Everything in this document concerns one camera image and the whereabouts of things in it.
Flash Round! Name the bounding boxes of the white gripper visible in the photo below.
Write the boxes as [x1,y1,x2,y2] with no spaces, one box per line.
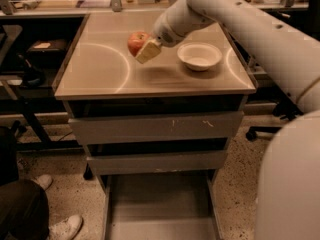
[135,14,183,64]

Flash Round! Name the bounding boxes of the black box on shelf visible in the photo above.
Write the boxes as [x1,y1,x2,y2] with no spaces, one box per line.
[27,39,69,69]

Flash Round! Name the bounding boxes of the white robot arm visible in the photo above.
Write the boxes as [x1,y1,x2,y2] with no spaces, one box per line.
[135,0,320,240]

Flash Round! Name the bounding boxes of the white paper bowl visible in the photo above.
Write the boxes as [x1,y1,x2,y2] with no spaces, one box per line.
[177,42,223,72]

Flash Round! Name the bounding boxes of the white sneaker far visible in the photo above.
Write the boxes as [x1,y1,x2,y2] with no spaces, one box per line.
[32,174,53,190]

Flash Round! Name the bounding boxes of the white sneaker near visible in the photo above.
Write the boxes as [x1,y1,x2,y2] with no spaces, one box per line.
[46,215,83,240]

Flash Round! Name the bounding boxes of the black handheld device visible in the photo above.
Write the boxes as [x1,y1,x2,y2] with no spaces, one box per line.
[17,54,45,88]

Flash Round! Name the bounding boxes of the top grey drawer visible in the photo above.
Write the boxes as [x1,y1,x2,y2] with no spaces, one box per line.
[69,111,243,145]

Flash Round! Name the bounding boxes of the red apple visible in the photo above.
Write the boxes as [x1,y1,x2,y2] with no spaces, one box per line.
[127,31,150,56]

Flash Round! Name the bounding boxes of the middle grey drawer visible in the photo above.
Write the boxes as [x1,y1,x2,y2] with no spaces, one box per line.
[87,150,227,175]

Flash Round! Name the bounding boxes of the white sneaker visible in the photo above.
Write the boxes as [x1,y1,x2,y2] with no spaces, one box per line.
[46,215,83,240]
[32,174,53,190]

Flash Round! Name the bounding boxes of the black office chair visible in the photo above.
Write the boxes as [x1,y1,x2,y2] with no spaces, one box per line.
[245,101,302,141]

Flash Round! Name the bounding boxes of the open bottom grey drawer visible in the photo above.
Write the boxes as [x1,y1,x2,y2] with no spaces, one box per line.
[101,171,223,240]

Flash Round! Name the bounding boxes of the grey drawer cabinet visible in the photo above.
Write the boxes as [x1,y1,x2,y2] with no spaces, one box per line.
[54,9,259,240]

